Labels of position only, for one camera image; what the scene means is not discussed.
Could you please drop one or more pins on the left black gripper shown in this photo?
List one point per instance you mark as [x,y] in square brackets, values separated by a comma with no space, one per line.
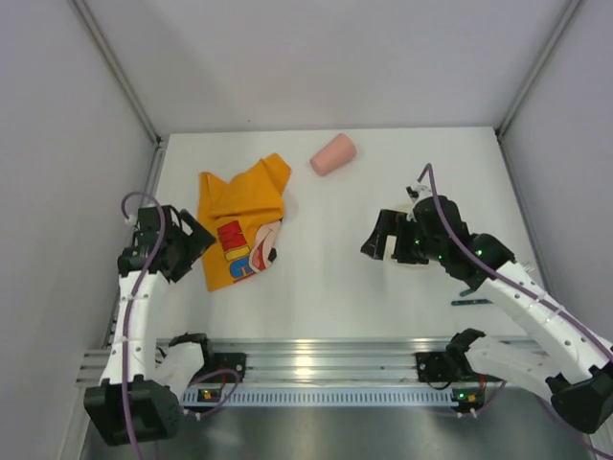
[181,245]

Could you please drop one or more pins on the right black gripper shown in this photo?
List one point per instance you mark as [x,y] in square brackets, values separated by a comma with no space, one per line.
[399,241]

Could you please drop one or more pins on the orange Mickey Mouse placemat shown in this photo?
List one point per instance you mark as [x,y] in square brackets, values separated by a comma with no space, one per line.
[245,216]

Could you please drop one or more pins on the pink plastic cup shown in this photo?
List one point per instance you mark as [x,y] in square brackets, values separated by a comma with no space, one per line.
[335,154]

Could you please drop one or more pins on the green handled spoon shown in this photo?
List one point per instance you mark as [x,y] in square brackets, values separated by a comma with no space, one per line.
[469,302]

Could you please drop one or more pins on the white round plate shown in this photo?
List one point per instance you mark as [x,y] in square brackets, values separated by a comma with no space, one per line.
[407,249]

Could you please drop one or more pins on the green handled fork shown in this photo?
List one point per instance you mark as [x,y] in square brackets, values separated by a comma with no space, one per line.
[466,292]

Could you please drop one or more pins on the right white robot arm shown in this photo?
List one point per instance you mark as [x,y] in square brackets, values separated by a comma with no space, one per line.
[575,374]

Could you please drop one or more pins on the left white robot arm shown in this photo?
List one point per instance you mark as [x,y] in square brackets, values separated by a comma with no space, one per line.
[137,398]

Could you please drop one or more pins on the aluminium mounting rail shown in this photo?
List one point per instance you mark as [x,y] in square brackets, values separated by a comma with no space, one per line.
[337,361]

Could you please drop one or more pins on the perforated cable duct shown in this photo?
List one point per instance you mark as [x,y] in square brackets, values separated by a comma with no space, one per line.
[246,396]

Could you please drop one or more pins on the left aluminium corner post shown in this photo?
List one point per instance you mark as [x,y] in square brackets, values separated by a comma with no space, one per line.
[92,28]

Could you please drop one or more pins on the aluminium corner post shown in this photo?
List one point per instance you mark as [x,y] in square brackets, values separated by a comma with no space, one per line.
[563,23]
[92,28]

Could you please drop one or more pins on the right aluminium corner post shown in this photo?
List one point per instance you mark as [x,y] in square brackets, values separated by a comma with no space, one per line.
[563,23]

